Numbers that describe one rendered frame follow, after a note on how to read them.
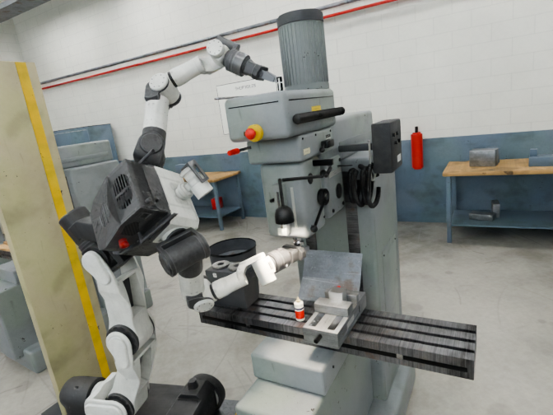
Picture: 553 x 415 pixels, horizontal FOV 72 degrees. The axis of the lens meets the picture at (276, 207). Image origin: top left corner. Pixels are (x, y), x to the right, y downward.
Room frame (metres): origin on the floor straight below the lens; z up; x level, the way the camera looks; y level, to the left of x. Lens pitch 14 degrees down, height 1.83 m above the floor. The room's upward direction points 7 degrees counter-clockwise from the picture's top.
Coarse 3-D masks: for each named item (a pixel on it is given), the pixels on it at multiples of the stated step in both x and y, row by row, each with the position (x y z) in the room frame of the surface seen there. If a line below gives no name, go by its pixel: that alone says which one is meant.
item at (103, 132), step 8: (72, 128) 8.07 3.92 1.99; (80, 128) 7.94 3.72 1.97; (88, 128) 7.84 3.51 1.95; (96, 128) 8.00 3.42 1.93; (104, 128) 8.15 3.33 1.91; (56, 136) 8.37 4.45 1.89; (64, 136) 8.23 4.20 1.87; (72, 136) 8.08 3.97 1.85; (80, 136) 7.96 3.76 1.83; (88, 136) 7.83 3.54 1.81; (96, 136) 7.97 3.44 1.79; (104, 136) 8.11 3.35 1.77; (112, 136) 8.28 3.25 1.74; (64, 144) 8.26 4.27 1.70; (72, 144) 8.12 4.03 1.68; (112, 144) 8.24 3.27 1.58; (112, 152) 8.20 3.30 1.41; (112, 160) 8.17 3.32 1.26; (0, 224) 7.73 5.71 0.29
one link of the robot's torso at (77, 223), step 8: (80, 208) 1.45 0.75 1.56; (64, 216) 1.41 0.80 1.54; (72, 216) 1.42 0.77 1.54; (80, 216) 1.43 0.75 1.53; (88, 216) 1.45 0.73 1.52; (64, 224) 1.41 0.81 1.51; (72, 224) 1.41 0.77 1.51; (80, 224) 1.38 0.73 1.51; (88, 224) 1.37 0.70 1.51; (72, 232) 1.40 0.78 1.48; (80, 232) 1.39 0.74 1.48; (88, 232) 1.38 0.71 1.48; (80, 240) 1.40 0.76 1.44; (88, 240) 1.40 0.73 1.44; (80, 248) 1.40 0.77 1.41; (112, 256) 1.36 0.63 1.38; (120, 256) 1.35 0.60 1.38; (128, 256) 1.38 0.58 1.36; (120, 264) 1.39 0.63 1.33
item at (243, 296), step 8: (216, 264) 1.81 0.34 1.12; (224, 264) 1.79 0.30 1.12; (232, 264) 1.78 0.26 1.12; (208, 272) 1.78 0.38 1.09; (216, 272) 1.75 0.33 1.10; (224, 272) 1.73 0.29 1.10; (232, 272) 1.72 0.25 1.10; (248, 280) 1.72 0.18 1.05; (240, 288) 1.69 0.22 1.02; (248, 288) 1.71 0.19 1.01; (256, 288) 1.77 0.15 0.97; (232, 296) 1.72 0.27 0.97; (240, 296) 1.69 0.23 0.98; (248, 296) 1.70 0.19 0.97; (256, 296) 1.76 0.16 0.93; (216, 304) 1.77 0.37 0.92; (224, 304) 1.75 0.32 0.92; (232, 304) 1.72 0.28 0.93; (240, 304) 1.70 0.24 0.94; (248, 304) 1.69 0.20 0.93
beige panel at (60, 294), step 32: (0, 64) 2.35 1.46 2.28; (32, 64) 2.51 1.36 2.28; (0, 96) 2.31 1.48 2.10; (32, 96) 2.46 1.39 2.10; (0, 128) 2.27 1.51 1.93; (32, 128) 2.42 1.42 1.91; (0, 160) 2.23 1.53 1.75; (32, 160) 2.38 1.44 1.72; (0, 192) 2.19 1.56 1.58; (32, 192) 2.33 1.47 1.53; (64, 192) 2.50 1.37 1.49; (32, 224) 2.29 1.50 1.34; (32, 256) 2.24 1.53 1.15; (64, 256) 2.40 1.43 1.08; (32, 288) 2.19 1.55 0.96; (64, 288) 2.35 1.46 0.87; (32, 320) 2.19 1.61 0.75; (64, 320) 2.30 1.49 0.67; (96, 320) 2.48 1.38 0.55; (64, 352) 2.25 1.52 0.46; (96, 352) 2.43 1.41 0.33
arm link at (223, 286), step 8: (208, 280) 1.43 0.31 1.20; (216, 280) 1.40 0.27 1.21; (224, 280) 1.38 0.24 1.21; (232, 280) 1.37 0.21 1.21; (208, 288) 1.36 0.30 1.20; (216, 288) 1.36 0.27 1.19; (224, 288) 1.36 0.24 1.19; (232, 288) 1.37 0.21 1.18; (208, 296) 1.33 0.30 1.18; (216, 296) 1.36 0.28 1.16; (224, 296) 1.38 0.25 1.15
